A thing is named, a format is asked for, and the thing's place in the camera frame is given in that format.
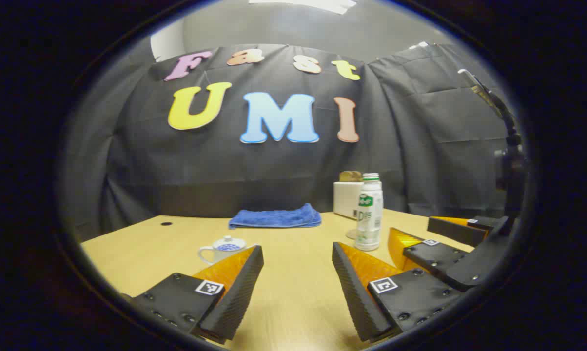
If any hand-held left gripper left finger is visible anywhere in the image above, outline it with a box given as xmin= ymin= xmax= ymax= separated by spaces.
xmin=120 ymin=245 xmax=265 ymax=344

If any white teacup lid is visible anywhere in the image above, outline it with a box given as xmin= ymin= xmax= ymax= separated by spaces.
xmin=212 ymin=235 xmax=246 ymax=252

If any white toaster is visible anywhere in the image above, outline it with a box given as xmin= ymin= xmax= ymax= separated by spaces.
xmin=333 ymin=181 xmax=365 ymax=220

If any white plastic water bottle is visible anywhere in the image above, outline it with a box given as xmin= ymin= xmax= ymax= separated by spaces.
xmin=354 ymin=173 xmax=384 ymax=252

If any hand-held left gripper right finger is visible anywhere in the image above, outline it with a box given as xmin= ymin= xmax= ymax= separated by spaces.
xmin=332 ymin=241 xmax=465 ymax=343

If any blue towel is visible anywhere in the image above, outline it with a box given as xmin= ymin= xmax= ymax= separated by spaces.
xmin=229 ymin=203 xmax=322 ymax=230

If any black backdrop cloth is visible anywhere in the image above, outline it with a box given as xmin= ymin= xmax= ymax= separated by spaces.
xmin=59 ymin=41 xmax=518 ymax=242

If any white teacup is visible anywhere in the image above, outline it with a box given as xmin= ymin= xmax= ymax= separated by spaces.
xmin=198 ymin=236 xmax=248 ymax=266

